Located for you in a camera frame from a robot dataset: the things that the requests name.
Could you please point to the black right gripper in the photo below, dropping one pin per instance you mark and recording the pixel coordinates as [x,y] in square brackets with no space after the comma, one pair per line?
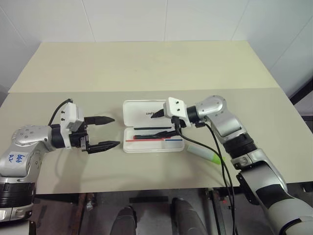
[178,124]

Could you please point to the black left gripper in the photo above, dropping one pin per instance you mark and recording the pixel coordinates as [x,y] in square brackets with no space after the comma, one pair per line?
[78,137]

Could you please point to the dark rounded shape, large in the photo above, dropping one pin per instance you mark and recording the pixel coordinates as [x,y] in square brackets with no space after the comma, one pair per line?
[188,218]

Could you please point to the green highlighter with clear cap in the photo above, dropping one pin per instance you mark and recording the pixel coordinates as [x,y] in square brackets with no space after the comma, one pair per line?
[203,153]

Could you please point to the rusty metal table leg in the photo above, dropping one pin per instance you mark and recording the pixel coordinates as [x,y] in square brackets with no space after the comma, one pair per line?
[85,210]

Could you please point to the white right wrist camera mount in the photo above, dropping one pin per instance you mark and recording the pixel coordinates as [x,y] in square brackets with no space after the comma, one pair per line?
[176,107]

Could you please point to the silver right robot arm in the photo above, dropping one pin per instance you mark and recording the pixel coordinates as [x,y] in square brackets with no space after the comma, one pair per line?
[259,176]

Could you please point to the dark furniture at wall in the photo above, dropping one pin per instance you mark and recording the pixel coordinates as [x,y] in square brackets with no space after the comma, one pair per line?
[303,95]

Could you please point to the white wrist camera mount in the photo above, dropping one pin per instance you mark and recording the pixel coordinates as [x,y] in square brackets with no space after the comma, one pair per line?
[176,107]
[71,115]

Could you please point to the dark rounded shape, small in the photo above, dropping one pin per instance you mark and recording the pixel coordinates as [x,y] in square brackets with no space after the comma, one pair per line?
[126,220]

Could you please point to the thin red marker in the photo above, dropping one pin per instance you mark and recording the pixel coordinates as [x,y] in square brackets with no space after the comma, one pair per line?
[144,140]

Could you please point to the black marker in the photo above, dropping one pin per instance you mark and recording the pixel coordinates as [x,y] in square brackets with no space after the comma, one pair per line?
[140,136]

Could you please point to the thin blue marker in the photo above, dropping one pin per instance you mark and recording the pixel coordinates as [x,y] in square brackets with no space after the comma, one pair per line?
[173,140]

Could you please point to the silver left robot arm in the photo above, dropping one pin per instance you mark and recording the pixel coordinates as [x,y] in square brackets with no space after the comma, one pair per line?
[24,137]

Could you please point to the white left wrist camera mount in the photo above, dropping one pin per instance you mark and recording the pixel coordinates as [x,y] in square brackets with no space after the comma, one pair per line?
[71,115]

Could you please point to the white plastic pencil case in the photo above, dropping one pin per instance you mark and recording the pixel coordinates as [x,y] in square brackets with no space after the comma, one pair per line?
[137,112]

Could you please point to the thin black pen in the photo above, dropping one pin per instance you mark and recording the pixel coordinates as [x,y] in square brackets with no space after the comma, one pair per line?
[151,128]

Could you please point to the metal table frame bar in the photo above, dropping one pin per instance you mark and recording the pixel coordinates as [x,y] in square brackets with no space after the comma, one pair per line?
[216,210]

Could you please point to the black flat strip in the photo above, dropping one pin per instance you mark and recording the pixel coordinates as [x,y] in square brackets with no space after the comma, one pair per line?
[149,199]

